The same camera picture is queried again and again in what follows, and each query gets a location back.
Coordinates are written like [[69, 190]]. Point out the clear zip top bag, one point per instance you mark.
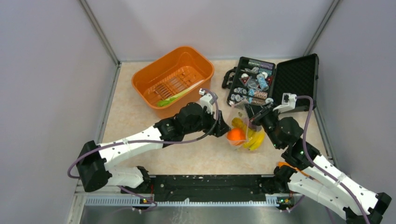
[[238, 111]]

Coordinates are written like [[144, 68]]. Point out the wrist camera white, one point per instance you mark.
[[288, 103], [207, 101]]

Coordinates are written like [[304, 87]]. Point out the black poker chip case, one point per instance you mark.
[[254, 81]]

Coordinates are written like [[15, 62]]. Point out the orange fruit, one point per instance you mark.
[[236, 136]]

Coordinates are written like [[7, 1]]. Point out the green leafy vegetable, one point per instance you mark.
[[171, 99]]

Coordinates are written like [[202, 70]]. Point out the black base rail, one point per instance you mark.
[[207, 188]]

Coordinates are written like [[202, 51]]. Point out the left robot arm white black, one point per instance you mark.
[[96, 162]]

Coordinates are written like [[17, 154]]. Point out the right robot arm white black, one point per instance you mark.
[[309, 173]]

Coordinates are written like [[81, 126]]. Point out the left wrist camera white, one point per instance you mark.
[[207, 101]]

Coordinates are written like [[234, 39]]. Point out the yellow banana bunch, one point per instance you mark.
[[254, 140], [239, 123]]

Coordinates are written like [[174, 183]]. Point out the orange plastic basket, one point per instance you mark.
[[171, 74]]

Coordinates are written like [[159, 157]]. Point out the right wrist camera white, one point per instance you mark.
[[288, 103]]

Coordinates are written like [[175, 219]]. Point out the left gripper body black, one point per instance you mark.
[[205, 123]]

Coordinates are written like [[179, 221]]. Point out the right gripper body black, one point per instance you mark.
[[269, 122]]

